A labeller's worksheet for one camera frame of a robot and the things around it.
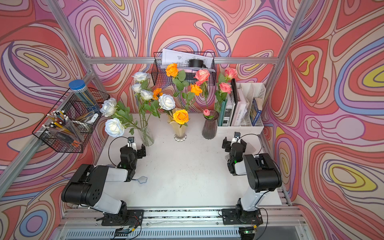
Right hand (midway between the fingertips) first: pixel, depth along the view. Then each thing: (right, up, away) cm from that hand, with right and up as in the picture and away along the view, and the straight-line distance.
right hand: (233, 141), depth 96 cm
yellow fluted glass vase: (-35, +7, -3) cm, 36 cm away
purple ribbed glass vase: (-14, +9, +12) cm, 20 cm away
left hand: (-63, -2, -3) cm, 63 cm away
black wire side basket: (-89, +18, -17) cm, 93 cm away
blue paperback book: (+18, +15, +6) cm, 24 cm away
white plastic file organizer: (+15, +32, +3) cm, 35 cm away
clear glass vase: (-56, +4, -1) cm, 57 cm away
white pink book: (+3, +21, -6) cm, 22 cm away
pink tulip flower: (-19, +17, -16) cm, 30 cm away
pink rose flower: (-10, +28, -11) cm, 32 cm away
